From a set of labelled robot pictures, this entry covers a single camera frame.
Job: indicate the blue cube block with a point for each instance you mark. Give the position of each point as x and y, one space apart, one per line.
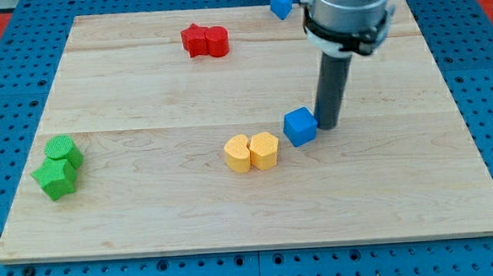
300 126

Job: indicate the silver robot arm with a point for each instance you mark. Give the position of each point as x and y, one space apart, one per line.
342 27

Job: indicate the yellow crescent block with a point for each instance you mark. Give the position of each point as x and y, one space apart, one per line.
238 154

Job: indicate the yellow hexagon block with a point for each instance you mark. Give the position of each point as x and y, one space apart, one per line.
264 149

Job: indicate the light wooden board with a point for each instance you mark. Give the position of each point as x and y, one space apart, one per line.
152 123

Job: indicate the red cylinder block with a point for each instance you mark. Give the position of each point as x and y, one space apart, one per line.
217 40

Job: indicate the red star block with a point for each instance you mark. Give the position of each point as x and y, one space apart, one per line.
194 40

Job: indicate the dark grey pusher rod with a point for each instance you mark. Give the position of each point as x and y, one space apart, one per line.
332 79

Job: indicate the blue triangle block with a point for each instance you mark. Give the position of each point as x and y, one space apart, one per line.
281 8

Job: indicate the green cylinder block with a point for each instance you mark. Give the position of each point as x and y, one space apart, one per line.
62 147

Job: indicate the green star block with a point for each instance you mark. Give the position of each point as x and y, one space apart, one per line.
56 178

